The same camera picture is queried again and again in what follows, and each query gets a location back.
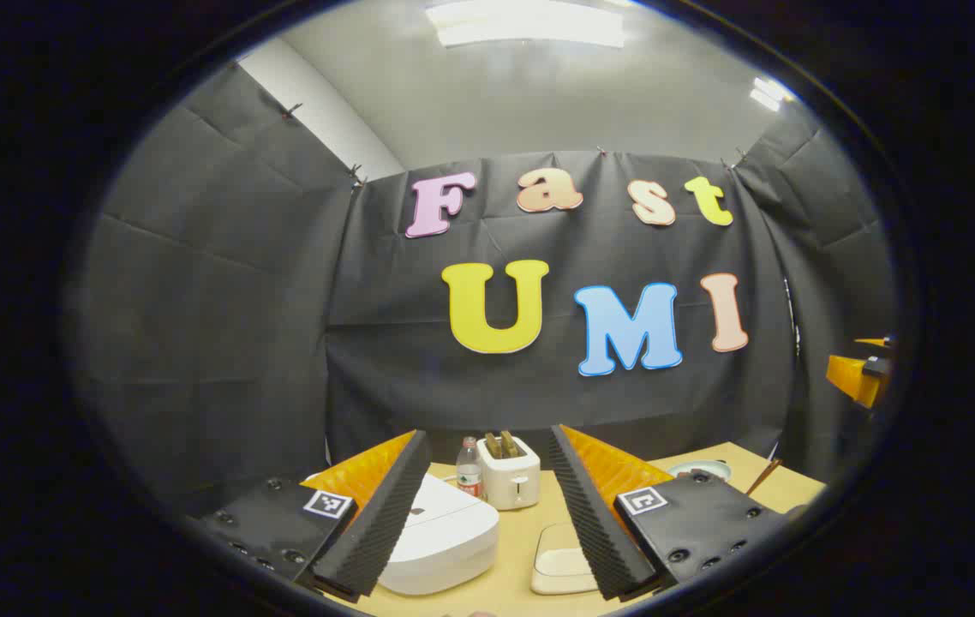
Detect brown wooden spoon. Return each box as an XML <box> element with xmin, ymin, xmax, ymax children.
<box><xmin>746</xmin><ymin>458</ymin><xmax>784</xmax><ymax>496</ymax></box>

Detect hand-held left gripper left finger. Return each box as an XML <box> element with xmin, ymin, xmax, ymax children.
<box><xmin>200</xmin><ymin>430</ymin><xmax>433</xmax><ymax>603</ymax></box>

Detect white toaster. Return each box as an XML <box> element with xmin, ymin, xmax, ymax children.
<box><xmin>476</xmin><ymin>435</ymin><xmax>541</xmax><ymax>512</ymax></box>

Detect clear plastic water bottle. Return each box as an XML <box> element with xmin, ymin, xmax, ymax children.
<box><xmin>456</xmin><ymin>437</ymin><xmax>485</xmax><ymax>500</ymax></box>

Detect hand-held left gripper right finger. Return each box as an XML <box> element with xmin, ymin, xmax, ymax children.
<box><xmin>549</xmin><ymin>424</ymin><xmax>793</xmax><ymax>601</ymax></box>

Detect pale green plate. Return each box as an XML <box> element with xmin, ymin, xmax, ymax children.
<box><xmin>667</xmin><ymin>460</ymin><xmax>733</xmax><ymax>481</ymax></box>

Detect white rice cooker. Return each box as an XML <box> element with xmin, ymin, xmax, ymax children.
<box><xmin>376</xmin><ymin>473</ymin><xmax>501</xmax><ymax>597</ymax></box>

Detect black backdrop cloth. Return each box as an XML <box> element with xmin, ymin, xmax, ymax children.
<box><xmin>68</xmin><ymin>60</ymin><xmax>895</xmax><ymax>515</ymax></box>

